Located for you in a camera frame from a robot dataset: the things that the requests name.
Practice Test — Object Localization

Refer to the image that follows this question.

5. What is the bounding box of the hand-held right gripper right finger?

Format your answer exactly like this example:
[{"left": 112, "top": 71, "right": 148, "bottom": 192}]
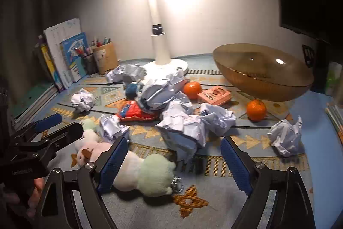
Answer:
[{"left": 220, "top": 136, "right": 317, "bottom": 229}]

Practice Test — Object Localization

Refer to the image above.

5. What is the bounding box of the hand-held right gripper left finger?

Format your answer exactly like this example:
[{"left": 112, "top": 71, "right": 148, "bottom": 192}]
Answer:
[{"left": 35, "top": 136, "right": 129, "bottom": 229}]

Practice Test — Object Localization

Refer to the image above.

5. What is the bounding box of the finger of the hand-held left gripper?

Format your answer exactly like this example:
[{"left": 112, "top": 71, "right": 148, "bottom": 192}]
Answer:
[
  {"left": 35, "top": 122, "right": 84, "bottom": 154},
  {"left": 16, "top": 113, "right": 63, "bottom": 138}
]

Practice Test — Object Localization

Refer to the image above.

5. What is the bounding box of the small green white plush toy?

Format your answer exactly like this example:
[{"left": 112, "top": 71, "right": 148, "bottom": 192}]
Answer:
[{"left": 80, "top": 118, "right": 104, "bottom": 142}]

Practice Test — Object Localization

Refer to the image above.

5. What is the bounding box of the pink and green plush toy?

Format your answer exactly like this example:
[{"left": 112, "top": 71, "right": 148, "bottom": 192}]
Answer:
[{"left": 74, "top": 142, "right": 184, "bottom": 197}]

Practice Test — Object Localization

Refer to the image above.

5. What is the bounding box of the white paper ball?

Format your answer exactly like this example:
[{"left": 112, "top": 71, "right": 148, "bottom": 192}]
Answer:
[
  {"left": 139, "top": 68, "right": 189, "bottom": 111},
  {"left": 200, "top": 103, "right": 237, "bottom": 137},
  {"left": 70, "top": 89, "right": 95, "bottom": 113},
  {"left": 105, "top": 64, "right": 147, "bottom": 85},
  {"left": 99, "top": 114, "right": 130, "bottom": 142},
  {"left": 267, "top": 116, "right": 304, "bottom": 157},
  {"left": 155, "top": 99, "right": 208, "bottom": 162}
]

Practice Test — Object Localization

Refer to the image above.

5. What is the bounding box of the red printed pouch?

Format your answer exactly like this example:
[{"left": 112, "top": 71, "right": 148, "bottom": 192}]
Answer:
[{"left": 115, "top": 100, "right": 160, "bottom": 122}]

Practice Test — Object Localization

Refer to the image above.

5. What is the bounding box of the orange mandarin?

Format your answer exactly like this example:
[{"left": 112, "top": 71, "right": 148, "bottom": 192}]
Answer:
[
  {"left": 183, "top": 81, "right": 203, "bottom": 100},
  {"left": 247, "top": 100, "right": 268, "bottom": 121}
]

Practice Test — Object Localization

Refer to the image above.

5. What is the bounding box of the pink cardboard box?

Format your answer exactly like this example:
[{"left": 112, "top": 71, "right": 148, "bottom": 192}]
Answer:
[{"left": 197, "top": 85, "right": 232, "bottom": 106}]

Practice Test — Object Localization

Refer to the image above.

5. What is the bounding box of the blue and white plush toy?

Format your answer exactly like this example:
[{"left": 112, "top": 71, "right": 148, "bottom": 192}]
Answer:
[{"left": 125, "top": 82, "right": 144, "bottom": 100}]

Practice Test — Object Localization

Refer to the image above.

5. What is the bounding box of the brown ribbed bowl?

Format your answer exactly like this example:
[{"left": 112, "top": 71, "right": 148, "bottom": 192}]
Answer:
[{"left": 212, "top": 43, "right": 314, "bottom": 102}]

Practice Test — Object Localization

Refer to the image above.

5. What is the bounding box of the person's left hand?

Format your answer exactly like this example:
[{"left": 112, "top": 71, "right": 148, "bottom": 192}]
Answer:
[{"left": 0, "top": 177, "right": 47, "bottom": 219}]

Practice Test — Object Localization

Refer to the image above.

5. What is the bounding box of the yellow book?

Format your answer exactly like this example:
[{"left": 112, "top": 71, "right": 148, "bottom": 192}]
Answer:
[{"left": 40, "top": 44, "right": 66, "bottom": 93}]

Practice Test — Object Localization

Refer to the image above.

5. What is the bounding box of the patterned blue table mat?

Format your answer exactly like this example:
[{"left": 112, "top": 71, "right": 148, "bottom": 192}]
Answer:
[{"left": 27, "top": 56, "right": 314, "bottom": 229}]

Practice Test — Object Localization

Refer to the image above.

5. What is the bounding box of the black mesh pen holder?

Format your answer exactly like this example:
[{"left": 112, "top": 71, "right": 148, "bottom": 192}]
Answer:
[{"left": 80, "top": 53, "right": 99, "bottom": 76}]

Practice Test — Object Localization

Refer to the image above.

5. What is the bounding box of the blue illustrated workbook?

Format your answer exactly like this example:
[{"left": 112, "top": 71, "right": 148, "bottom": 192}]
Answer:
[{"left": 59, "top": 33, "right": 89, "bottom": 83}]

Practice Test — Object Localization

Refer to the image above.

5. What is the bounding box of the bunch of pens in mesh holder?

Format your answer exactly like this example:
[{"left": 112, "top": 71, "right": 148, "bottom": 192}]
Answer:
[{"left": 74, "top": 47, "right": 93, "bottom": 58}]

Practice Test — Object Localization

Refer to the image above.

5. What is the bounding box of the white printed workbook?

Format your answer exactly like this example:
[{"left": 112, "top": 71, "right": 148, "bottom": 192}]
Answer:
[{"left": 43, "top": 18, "right": 81, "bottom": 85}]

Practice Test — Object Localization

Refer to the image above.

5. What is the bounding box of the bamboo pen holder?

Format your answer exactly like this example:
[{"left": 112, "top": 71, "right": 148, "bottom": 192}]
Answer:
[{"left": 92, "top": 42, "right": 119, "bottom": 74}]

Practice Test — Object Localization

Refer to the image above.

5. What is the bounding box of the bunch of pens in bamboo holder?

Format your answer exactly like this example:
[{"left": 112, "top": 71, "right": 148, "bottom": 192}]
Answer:
[{"left": 91, "top": 36, "right": 111, "bottom": 47}]

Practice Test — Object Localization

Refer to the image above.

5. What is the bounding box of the white desk lamp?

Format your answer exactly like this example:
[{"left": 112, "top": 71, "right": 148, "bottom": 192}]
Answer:
[{"left": 138, "top": 0, "right": 189, "bottom": 76}]

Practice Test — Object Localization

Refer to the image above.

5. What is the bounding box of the white plastic bottle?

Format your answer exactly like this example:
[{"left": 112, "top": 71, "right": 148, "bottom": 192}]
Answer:
[{"left": 325, "top": 61, "right": 343, "bottom": 97}]

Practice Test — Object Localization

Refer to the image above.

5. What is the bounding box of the black wall adapter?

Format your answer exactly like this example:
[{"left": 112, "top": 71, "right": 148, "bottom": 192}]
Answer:
[{"left": 302, "top": 44, "right": 315, "bottom": 68}]

